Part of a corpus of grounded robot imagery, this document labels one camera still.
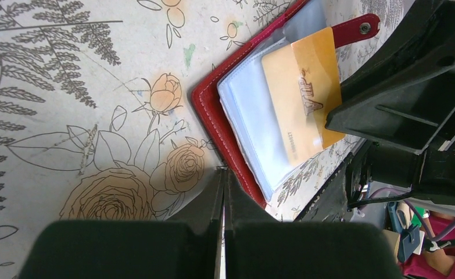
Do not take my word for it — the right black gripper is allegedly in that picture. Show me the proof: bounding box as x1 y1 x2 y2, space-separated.
326 1 455 208

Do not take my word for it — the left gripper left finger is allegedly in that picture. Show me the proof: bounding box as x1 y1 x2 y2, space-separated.
19 169 225 278

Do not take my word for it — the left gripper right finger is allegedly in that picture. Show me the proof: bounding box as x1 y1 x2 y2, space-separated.
224 171 402 278

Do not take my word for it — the beige card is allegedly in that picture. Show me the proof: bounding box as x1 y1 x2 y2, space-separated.
261 27 345 166

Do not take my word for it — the red leather card holder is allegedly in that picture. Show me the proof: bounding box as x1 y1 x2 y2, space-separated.
191 0 381 209

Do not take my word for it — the person's hand in background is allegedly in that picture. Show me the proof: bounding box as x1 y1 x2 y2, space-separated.
421 212 455 277

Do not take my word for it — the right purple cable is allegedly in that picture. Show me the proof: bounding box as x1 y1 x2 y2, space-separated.
358 187 455 244

